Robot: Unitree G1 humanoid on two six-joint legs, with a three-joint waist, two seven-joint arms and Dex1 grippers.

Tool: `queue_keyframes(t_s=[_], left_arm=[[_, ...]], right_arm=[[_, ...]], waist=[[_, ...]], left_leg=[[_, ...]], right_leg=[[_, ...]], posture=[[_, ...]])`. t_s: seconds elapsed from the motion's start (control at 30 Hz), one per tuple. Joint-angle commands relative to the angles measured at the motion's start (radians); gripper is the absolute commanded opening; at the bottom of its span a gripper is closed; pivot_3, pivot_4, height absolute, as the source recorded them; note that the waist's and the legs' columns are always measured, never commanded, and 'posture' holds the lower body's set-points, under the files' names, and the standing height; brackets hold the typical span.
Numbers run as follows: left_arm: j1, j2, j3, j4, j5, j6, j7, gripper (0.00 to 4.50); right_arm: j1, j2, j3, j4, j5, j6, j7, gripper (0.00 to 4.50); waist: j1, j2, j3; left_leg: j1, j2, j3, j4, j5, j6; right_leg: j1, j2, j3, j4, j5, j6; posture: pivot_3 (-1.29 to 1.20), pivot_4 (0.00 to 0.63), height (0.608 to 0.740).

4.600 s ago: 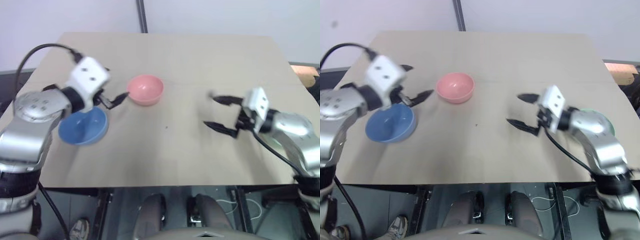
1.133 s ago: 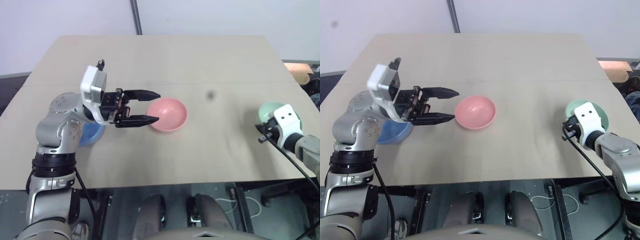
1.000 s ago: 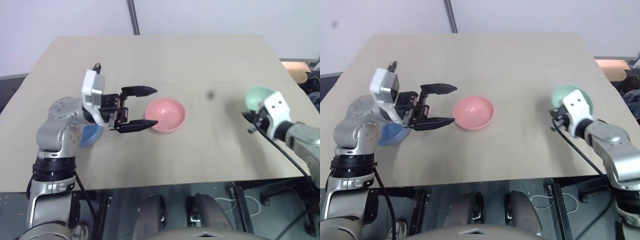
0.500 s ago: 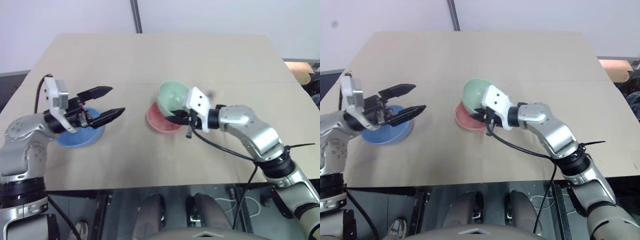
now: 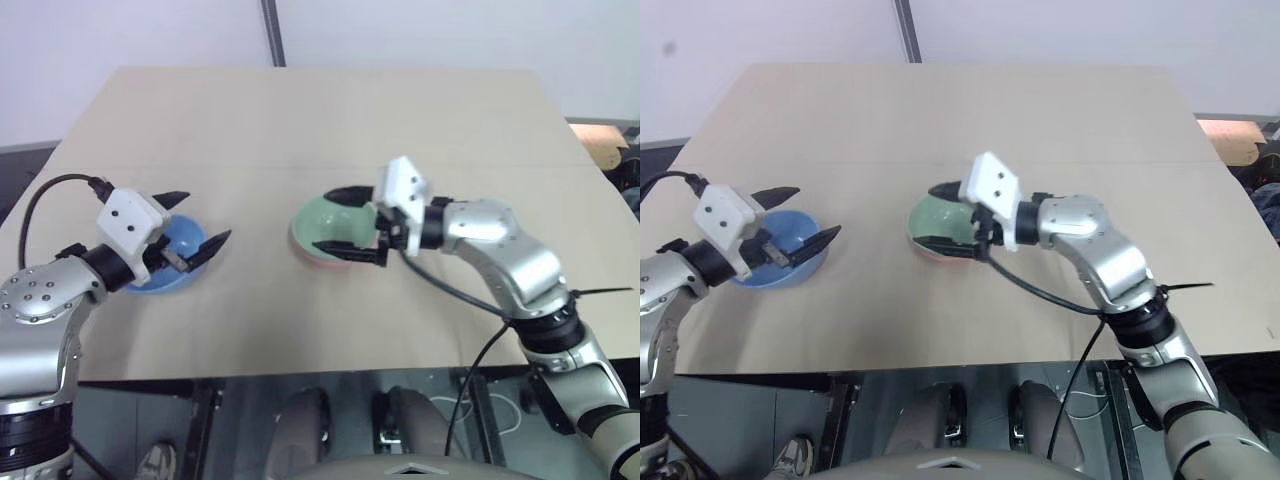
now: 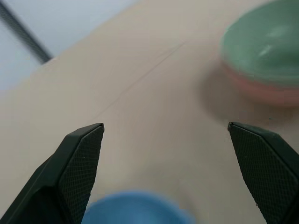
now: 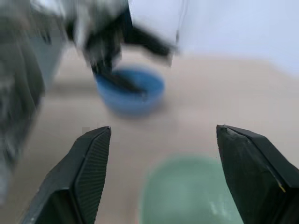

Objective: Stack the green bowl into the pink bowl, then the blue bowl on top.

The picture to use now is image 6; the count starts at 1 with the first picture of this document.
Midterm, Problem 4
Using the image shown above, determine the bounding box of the green bowl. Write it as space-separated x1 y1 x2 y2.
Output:
219 0 299 84

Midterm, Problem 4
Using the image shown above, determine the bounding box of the dark ribbed floor strip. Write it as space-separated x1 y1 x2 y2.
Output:
0 1 53 63

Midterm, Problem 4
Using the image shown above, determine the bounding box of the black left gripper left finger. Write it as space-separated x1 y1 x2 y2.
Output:
0 123 105 224

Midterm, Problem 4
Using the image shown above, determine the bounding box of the blue bowl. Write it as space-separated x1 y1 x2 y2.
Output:
83 191 196 224

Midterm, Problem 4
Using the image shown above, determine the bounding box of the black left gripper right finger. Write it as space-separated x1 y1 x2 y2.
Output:
228 121 299 224

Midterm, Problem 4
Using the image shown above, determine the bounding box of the pink bowl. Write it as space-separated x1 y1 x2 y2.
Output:
221 62 299 107

